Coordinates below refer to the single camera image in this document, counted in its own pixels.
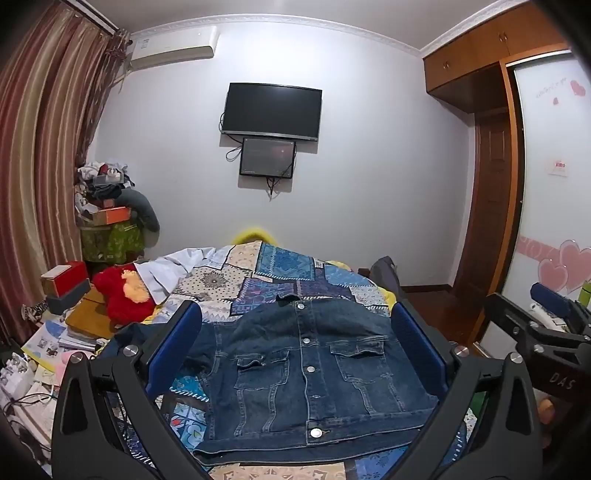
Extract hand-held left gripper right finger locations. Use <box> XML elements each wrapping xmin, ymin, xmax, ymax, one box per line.
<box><xmin>390</xmin><ymin>300</ymin><xmax>543</xmax><ymax>480</ymax></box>

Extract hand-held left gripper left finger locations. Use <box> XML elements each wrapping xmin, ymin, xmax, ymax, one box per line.
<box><xmin>51</xmin><ymin>300</ymin><xmax>218</xmax><ymax>480</ymax></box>

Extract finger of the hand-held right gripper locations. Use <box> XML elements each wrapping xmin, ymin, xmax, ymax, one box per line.
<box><xmin>530</xmin><ymin>282</ymin><xmax>591</xmax><ymax>335</ymax></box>
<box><xmin>484</xmin><ymin>292</ymin><xmax>591</xmax><ymax>355</ymax></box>

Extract blue denim jacket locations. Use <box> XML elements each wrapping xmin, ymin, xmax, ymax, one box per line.
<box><xmin>108</xmin><ymin>293</ymin><xmax>440</xmax><ymax>464</ymax></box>

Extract pile of clothes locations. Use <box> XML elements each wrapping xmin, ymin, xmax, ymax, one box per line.
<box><xmin>74</xmin><ymin>161</ymin><xmax>137</xmax><ymax>205</ymax></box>

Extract person's right hand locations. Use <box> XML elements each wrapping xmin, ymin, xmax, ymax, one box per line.
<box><xmin>539</xmin><ymin>397</ymin><xmax>556</xmax><ymax>449</ymax></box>

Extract white shirt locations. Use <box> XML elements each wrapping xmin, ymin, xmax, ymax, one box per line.
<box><xmin>136</xmin><ymin>247</ymin><xmax>236</xmax><ymax>306</ymax></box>

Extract dark grey bag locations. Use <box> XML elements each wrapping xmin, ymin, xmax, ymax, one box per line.
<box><xmin>369</xmin><ymin>256</ymin><xmax>403</xmax><ymax>302</ymax></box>

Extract red plush toy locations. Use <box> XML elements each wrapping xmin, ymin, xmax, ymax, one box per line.
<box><xmin>93</xmin><ymin>264</ymin><xmax>156</xmax><ymax>324</ymax></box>

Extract stack of books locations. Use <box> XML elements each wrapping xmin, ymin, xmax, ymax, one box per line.
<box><xmin>58</xmin><ymin>323</ymin><xmax>110</xmax><ymax>354</ymax></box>

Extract pink soft item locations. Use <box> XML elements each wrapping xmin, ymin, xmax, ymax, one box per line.
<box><xmin>55</xmin><ymin>351</ymin><xmax>94</xmax><ymax>387</ymax></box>

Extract grey box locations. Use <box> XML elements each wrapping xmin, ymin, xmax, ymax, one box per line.
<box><xmin>46</xmin><ymin>279</ymin><xmax>93</xmax><ymax>315</ymax></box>

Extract green patterned cloth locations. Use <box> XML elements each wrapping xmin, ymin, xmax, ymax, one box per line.
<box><xmin>79</xmin><ymin>222</ymin><xmax>147</xmax><ymax>264</ymax></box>

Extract patchwork patterned bedspread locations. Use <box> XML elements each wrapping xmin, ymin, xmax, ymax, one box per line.
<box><xmin>106</xmin><ymin>240</ymin><xmax>468</xmax><ymax>480</ymax></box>

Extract red box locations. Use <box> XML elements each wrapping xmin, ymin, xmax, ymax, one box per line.
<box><xmin>41</xmin><ymin>261</ymin><xmax>89</xmax><ymax>297</ymax></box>

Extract printed paper sheets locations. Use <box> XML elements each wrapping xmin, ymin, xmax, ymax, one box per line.
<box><xmin>23</xmin><ymin>316</ymin><xmax>70</xmax><ymax>361</ymax></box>

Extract orange box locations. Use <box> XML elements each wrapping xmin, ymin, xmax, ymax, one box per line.
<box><xmin>90</xmin><ymin>206</ymin><xmax>133</xmax><ymax>226</ymax></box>

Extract black white striped item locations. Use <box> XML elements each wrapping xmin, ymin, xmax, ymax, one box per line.
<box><xmin>21</xmin><ymin>300</ymin><xmax>51</xmax><ymax>325</ymax></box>

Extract white paper clutter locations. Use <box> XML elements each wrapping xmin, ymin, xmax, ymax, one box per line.
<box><xmin>0</xmin><ymin>353</ymin><xmax>60</xmax><ymax>463</ymax></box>

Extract small black monitor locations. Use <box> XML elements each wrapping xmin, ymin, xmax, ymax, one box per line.
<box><xmin>239</xmin><ymin>137</ymin><xmax>297</xmax><ymax>180</ymax></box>

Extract striped brown curtain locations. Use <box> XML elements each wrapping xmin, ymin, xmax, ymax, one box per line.
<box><xmin>0</xmin><ymin>4</ymin><xmax>133</xmax><ymax>347</ymax></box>

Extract wooden overhead cabinet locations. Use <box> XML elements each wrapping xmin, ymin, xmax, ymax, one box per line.
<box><xmin>422</xmin><ymin>0</ymin><xmax>578</xmax><ymax>114</ymax></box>

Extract white air conditioner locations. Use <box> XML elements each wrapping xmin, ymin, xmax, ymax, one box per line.
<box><xmin>127</xmin><ymin>25</ymin><xmax>218</xmax><ymax>73</ymax></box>

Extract black wall television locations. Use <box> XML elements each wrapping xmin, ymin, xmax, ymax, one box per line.
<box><xmin>221</xmin><ymin>82</ymin><xmax>323</xmax><ymax>142</ymax></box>

